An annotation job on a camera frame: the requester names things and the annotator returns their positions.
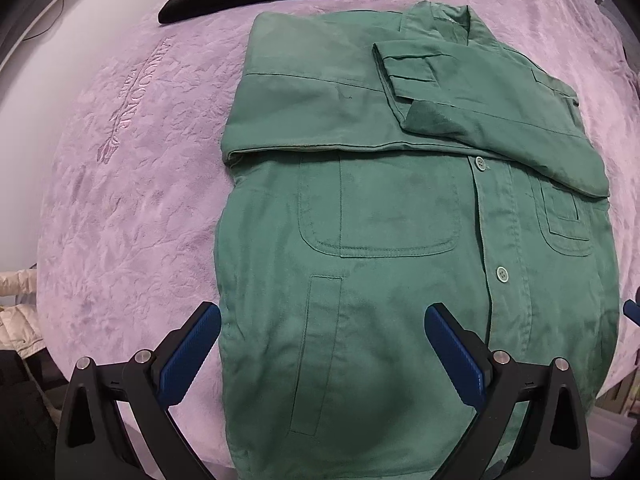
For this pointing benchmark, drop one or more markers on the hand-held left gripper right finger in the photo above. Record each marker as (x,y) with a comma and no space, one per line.
(457,355)

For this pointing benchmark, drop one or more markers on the green button jacket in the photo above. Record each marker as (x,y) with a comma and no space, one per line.
(380,220)

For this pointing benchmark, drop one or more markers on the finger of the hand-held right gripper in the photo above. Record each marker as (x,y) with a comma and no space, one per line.
(634,310)

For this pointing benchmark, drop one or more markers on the cream padded jacket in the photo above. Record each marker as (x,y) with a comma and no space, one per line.
(17,310)

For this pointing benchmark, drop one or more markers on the purple plush blanket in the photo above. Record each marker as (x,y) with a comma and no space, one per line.
(140,185)

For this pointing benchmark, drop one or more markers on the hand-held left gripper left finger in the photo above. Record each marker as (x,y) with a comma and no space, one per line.
(187,355)

